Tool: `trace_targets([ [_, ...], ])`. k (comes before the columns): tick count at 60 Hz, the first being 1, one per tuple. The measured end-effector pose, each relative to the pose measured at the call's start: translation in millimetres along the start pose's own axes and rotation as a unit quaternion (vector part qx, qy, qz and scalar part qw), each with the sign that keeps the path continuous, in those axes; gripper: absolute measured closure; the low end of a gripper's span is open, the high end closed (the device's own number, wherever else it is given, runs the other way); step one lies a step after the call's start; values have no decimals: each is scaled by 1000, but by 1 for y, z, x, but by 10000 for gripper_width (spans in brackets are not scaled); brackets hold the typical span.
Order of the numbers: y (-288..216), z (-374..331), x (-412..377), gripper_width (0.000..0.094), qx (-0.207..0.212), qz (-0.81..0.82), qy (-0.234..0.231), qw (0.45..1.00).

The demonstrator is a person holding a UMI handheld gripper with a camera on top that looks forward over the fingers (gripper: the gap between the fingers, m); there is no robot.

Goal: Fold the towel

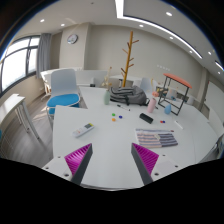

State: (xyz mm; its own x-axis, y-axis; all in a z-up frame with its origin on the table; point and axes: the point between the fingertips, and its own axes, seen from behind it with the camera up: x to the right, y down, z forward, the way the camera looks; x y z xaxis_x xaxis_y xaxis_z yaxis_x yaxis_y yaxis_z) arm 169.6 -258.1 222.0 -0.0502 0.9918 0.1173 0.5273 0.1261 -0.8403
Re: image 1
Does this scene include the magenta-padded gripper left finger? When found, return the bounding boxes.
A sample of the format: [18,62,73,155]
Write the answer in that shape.
[42,143,94,186]

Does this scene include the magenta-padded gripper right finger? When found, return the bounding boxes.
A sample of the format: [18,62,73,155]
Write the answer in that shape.
[130,142,184,186]

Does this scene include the pink and grey striped towel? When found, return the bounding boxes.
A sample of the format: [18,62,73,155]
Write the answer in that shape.
[134,128,179,149]

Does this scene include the white remote control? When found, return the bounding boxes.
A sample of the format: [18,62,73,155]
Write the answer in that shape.
[72,122,95,139]

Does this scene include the black rectangular case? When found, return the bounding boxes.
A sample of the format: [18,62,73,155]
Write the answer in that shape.
[138,112,155,125]

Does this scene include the white flat bar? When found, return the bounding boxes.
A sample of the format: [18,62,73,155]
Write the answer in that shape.
[173,120,184,131]

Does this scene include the pink vase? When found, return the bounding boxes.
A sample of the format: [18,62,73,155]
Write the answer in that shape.
[147,97,157,114]

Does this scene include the blue vase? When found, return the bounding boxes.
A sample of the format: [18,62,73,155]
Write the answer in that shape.
[164,103,173,116]

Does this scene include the black marker pen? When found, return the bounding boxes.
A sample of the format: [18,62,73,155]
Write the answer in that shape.
[116,104,131,112]

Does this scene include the grey backpack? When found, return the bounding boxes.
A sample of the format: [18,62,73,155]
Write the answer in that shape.
[109,85,150,107]

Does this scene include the green vase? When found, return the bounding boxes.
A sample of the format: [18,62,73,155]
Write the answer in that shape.
[103,89,111,106]

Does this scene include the white chair with blue seat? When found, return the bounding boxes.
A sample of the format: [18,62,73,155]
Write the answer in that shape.
[46,68,82,129]

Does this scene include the white plastic chair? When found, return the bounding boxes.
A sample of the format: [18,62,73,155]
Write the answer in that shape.
[139,77,154,96]

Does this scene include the dried beige stems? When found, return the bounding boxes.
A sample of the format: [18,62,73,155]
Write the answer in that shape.
[101,66,113,92]

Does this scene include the white side table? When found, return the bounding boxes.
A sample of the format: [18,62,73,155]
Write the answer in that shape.
[0,93,40,141]

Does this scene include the wooden coat stand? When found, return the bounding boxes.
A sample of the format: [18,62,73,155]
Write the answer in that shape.
[120,30,140,88]

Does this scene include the grey curtain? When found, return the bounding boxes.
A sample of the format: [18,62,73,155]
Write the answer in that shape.
[35,32,53,71]

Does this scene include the window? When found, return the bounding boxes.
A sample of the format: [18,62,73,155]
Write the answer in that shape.
[0,35,41,93]

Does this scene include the ceiling lights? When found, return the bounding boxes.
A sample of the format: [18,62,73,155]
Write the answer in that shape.
[39,0,224,73]

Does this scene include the orange-topped black frame stand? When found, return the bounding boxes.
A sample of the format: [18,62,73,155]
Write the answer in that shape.
[157,73,193,117]

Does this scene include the round wall clock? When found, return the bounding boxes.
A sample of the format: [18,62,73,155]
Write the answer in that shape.
[66,33,79,45]

